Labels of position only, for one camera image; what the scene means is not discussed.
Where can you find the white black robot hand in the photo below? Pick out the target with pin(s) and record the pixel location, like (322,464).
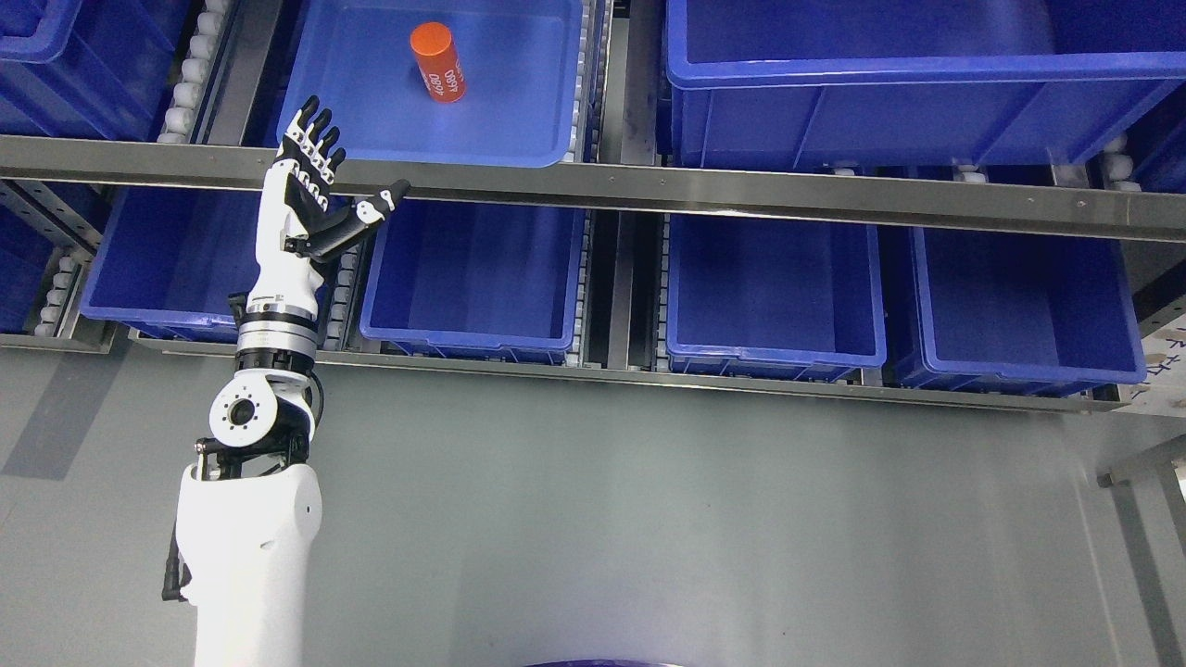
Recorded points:
(297,231)

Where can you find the orange cylindrical capacitor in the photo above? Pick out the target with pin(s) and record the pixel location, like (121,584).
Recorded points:
(439,63)

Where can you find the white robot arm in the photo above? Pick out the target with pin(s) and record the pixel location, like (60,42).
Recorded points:
(251,505)

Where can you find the grey metal shelf rack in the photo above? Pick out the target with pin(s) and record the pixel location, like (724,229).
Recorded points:
(622,294)

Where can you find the blue bin with capacitor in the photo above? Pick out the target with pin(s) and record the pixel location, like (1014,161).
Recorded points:
(520,60)

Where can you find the blue bin lower far left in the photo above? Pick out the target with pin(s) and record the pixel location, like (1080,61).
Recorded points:
(169,259)

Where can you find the blue bin lower centre left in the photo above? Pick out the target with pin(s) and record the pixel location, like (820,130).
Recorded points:
(455,280)

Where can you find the blue bin upper left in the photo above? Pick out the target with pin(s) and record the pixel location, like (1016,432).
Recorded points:
(87,69)

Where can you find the blue bin lower centre right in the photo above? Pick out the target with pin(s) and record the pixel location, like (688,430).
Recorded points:
(774,299)

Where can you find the large blue bin upper right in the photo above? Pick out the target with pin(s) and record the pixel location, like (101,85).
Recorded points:
(811,85)

